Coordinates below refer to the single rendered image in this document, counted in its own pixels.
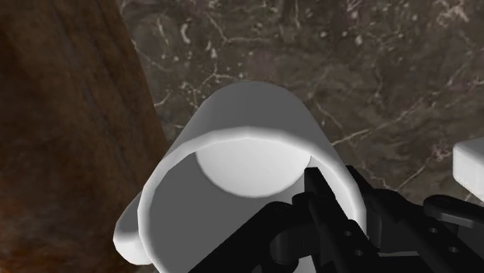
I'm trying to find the white block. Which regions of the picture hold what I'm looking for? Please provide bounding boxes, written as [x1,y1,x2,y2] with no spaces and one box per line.
[452,136,484,202]

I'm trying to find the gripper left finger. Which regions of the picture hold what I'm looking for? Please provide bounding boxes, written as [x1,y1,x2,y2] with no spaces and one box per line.
[188,166,385,273]

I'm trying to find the white mug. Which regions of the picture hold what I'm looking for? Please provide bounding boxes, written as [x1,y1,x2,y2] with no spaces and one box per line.
[112,80,368,273]

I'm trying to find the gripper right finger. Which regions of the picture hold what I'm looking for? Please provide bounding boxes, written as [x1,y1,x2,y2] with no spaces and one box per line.
[344,164,484,273]

